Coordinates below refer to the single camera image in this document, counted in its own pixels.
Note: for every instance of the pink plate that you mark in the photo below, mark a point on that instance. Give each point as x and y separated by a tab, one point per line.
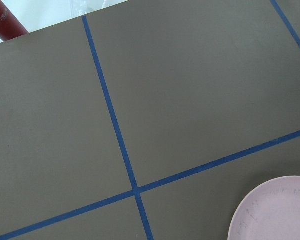
271	211

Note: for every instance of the dark red cylinder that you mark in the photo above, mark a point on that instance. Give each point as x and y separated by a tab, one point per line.
10	26

